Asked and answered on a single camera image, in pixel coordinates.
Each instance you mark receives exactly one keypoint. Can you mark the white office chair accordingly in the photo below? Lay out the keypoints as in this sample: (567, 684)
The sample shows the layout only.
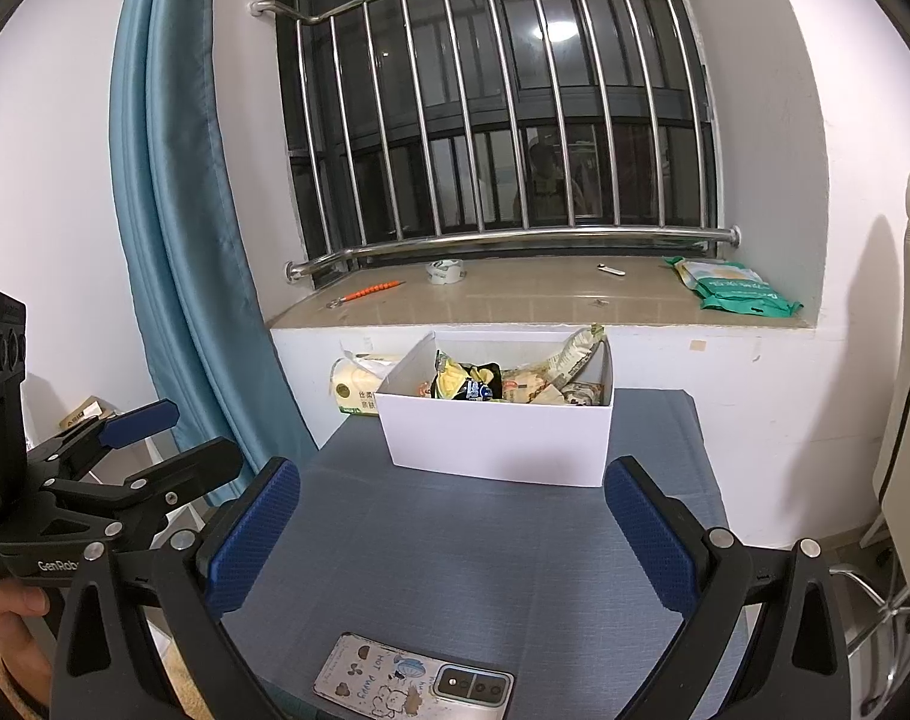
(908, 360)

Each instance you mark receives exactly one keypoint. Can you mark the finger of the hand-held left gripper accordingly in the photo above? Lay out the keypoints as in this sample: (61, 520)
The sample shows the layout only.
(192, 469)
(143, 420)

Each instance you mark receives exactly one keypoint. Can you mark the steel window guard rail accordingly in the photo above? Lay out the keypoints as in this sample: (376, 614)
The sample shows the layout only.
(500, 112)

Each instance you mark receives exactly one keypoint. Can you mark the orange pen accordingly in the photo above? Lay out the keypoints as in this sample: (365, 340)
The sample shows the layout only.
(372, 291)

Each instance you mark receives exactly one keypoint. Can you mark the brown cardboard box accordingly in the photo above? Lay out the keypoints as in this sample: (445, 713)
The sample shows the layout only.
(87, 414)

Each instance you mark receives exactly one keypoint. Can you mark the person's left forearm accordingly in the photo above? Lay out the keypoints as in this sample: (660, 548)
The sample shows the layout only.
(1, 694)

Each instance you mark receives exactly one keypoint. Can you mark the beige snack packet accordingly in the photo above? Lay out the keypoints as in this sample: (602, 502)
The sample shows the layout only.
(528, 384)

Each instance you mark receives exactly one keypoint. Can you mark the beige tape patch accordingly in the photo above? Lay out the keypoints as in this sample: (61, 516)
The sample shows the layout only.
(698, 346)

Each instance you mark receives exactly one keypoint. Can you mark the person's left hand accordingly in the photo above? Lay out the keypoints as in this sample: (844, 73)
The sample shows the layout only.
(8, 619)

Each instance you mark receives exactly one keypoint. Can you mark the blue curtain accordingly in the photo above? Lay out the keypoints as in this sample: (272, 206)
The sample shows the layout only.
(192, 240)

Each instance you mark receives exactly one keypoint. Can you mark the white cardboard box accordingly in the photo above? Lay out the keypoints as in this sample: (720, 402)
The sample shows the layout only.
(492, 439)

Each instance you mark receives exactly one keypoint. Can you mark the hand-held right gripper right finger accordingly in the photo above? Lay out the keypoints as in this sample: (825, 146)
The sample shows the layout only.
(650, 532)

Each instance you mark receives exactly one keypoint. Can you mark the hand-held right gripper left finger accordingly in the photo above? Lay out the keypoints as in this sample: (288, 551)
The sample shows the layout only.
(256, 532)

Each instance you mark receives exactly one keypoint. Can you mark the tape roll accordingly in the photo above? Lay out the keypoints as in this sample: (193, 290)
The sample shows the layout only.
(444, 273)

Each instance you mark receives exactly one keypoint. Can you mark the green wipes packet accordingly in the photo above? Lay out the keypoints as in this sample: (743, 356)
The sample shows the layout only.
(754, 301)

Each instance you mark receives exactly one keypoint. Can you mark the phone with cartoon case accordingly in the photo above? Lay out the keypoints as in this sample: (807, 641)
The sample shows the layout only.
(410, 679)

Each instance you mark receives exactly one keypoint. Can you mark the pale green-edged snack packet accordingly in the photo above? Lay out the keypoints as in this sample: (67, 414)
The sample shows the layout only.
(575, 356)

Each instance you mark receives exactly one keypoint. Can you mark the grey-blue table mat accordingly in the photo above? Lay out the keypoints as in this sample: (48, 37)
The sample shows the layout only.
(462, 555)

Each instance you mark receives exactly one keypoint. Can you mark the yellow black snack packet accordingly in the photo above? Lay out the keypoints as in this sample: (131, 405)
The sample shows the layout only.
(462, 379)

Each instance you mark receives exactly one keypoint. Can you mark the yellow tissue pack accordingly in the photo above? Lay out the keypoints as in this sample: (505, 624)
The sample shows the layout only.
(357, 386)

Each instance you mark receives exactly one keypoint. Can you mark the pale printed wipes packet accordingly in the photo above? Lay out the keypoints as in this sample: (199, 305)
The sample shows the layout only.
(713, 274)

